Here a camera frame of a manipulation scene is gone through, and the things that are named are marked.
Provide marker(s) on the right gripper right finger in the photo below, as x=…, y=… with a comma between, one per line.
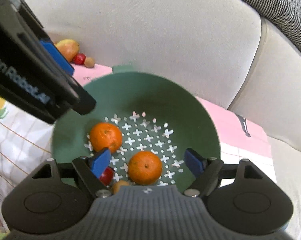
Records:
x=206, y=172

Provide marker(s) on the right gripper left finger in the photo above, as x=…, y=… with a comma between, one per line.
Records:
x=88, y=171

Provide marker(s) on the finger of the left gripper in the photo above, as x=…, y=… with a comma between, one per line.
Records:
x=57, y=56

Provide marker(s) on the red cherry tomato front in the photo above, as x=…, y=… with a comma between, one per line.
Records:
x=107, y=176

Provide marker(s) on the red cherry tomato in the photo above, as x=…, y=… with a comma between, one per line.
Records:
x=107, y=176
x=79, y=59

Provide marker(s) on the brown longan front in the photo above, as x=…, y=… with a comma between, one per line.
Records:
x=117, y=185

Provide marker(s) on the brown longan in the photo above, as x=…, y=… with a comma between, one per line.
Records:
x=117, y=185
x=89, y=62

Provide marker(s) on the red cherry tomato back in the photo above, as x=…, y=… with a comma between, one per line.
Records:
x=79, y=59

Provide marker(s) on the orange mandarin front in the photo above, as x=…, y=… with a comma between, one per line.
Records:
x=105, y=135

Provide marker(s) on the orange mandarin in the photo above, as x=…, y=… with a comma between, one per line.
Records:
x=105, y=135
x=144, y=168

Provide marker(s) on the brown longan back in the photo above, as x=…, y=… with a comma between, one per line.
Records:
x=89, y=62

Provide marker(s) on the pink checkered picnic cloth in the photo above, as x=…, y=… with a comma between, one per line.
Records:
x=26, y=141

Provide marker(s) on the green colander bowl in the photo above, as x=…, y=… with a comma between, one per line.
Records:
x=152, y=113

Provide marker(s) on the beige sofa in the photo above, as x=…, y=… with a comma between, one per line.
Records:
x=223, y=51

